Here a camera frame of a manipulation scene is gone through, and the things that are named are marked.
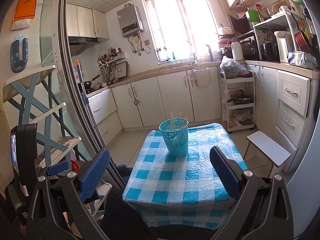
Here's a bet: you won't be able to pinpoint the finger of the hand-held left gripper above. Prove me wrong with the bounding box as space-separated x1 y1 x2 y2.
47 160 70 176

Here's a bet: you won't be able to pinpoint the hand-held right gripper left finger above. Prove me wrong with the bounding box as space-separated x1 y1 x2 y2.
26 147 111 240

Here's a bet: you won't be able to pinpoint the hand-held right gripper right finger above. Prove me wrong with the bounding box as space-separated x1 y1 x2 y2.
209 145 294 240

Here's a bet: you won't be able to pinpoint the teal perforated plastic basket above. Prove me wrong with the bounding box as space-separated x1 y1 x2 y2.
159 117 189 157

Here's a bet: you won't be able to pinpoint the group of wooden chopsticks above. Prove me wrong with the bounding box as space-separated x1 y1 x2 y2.
169 112 189 132

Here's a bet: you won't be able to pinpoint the blue white checked tablecloth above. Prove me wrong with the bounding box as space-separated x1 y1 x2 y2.
122 122 248 230

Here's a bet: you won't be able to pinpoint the person's legs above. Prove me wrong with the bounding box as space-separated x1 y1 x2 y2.
99 186 160 240

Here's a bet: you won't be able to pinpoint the white wooden stool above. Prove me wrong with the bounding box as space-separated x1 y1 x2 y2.
244 130 292 178

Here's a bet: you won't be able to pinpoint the clear plastic food bags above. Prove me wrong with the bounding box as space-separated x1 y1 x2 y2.
229 109 254 128

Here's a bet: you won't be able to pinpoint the cream stove base cabinet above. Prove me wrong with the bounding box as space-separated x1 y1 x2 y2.
87 88 123 147

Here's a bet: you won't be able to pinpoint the dark lidded cooking pot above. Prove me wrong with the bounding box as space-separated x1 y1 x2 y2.
230 89 254 105

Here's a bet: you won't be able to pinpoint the white appliance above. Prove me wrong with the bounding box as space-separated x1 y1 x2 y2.
285 120 320 238

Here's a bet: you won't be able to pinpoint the black wok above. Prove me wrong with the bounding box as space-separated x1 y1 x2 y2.
84 75 101 89

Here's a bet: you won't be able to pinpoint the white tiered storage rack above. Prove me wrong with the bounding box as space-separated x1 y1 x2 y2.
219 71 256 133

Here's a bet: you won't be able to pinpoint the cream sink base cabinet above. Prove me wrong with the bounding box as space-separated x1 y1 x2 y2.
110 66 223 130

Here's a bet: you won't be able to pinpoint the white hanging bag holder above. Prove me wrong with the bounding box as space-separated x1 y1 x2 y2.
192 67 210 88

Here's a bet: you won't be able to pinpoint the plastic bag of greens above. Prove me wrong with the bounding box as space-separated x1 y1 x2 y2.
219 56 248 79

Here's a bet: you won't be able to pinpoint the cream drawer base cabinet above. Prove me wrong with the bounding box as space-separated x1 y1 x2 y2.
246 64 313 155

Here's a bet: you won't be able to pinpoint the metal utensil rack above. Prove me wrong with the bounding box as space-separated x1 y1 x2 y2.
97 47 125 80

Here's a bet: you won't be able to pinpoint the black range hood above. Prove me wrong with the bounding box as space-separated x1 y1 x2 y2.
67 36 102 55

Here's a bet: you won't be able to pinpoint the metal sink faucet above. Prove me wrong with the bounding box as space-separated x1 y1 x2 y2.
205 44 214 62

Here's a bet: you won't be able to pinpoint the white thermos jug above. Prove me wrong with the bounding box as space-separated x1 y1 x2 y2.
230 39 244 60

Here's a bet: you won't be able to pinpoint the black toaster oven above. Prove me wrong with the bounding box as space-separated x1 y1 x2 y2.
240 36 260 60

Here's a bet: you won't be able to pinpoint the red electric cooker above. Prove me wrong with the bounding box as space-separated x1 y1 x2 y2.
218 39 233 55

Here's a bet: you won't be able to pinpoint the plastic wrapped package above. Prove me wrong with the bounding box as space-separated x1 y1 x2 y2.
287 51 317 69

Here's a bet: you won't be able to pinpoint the white electric kettle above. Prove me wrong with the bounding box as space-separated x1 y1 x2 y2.
274 31 294 63

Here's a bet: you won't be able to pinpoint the orange label packet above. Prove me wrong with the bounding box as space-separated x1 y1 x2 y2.
10 0 38 30

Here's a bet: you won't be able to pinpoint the red hanging pan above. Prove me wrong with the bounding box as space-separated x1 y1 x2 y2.
294 29 312 53

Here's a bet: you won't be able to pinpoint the kitchen window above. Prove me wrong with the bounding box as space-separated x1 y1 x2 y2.
141 0 222 64

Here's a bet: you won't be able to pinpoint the green box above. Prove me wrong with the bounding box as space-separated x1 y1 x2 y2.
247 9 262 24

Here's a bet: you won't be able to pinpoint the white countertop shelf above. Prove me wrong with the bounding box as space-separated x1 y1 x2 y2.
251 11 300 60

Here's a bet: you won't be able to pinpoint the blue wall holder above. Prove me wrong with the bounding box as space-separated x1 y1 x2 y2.
10 36 28 72

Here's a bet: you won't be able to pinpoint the metal sliding door frame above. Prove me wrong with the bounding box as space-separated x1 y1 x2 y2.
54 0 118 188

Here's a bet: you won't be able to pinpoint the grey wall water heater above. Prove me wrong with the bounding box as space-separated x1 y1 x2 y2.
117 4 145 37

